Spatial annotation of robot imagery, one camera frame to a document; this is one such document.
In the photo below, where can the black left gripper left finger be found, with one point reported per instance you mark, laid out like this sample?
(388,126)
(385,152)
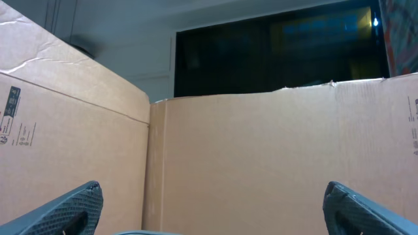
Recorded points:
(74,213)

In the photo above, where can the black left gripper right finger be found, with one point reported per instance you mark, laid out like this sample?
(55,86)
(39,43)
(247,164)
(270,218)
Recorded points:
(347,212)

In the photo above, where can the dark grey plastic basket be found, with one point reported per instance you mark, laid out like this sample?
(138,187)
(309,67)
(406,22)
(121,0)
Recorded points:
(143,232)

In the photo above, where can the brown cardboard barrier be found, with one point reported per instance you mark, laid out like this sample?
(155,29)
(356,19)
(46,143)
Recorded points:
(219,164)

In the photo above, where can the dark window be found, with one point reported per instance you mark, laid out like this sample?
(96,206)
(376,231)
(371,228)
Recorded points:
(335,42)

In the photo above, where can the colourful poster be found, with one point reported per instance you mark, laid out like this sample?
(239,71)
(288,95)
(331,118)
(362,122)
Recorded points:
(399,18)

